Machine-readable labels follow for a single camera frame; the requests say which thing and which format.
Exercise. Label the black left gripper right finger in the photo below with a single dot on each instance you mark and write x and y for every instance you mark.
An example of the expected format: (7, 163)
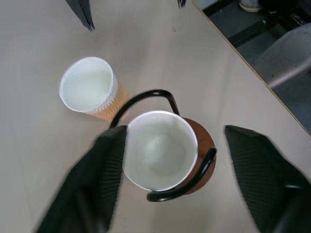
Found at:
(262, 174)

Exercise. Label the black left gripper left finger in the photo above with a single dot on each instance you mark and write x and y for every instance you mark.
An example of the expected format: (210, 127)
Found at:
(90, 179)

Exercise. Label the orange ribbed paper cup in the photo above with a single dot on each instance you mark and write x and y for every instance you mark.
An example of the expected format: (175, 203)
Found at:
(90, 85)

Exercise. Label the grey office chair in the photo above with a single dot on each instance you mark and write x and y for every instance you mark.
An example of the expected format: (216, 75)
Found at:
(286, 58)

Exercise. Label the dark flat panel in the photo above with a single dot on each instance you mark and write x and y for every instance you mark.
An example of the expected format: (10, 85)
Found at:
(82, 13)

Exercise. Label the white shoe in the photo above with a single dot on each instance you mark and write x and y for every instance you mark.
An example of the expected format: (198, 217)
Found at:
(250, 4)

